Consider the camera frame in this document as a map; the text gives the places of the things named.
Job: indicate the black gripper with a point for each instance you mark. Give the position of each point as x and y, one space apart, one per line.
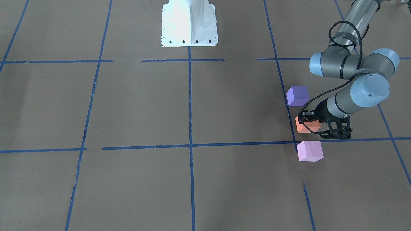
320 113

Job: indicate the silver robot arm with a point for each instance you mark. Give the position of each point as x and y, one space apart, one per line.
367 77

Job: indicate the pink foam cube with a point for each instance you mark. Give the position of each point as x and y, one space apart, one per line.
310 151

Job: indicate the purple foam cube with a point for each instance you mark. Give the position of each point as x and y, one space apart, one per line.
297 95

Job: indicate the brown paper table cover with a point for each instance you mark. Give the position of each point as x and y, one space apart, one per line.
103 129

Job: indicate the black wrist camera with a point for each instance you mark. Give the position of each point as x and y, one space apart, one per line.
339 127

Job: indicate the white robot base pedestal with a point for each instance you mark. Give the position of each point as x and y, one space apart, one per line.
189 23

